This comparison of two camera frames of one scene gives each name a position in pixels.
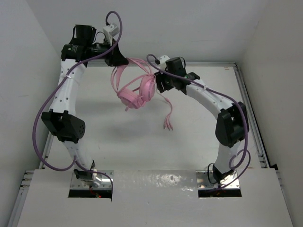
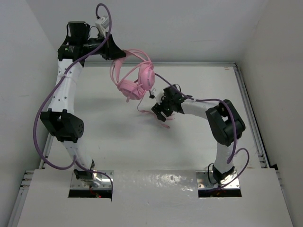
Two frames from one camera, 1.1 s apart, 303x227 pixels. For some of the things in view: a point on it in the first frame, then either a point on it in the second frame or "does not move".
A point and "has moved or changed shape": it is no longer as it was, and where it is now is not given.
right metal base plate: (206, 180) does not move
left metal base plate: (77, 184) does not move
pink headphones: (135, 83) has moved or changed shape
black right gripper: (162, 84) → (157, 109)
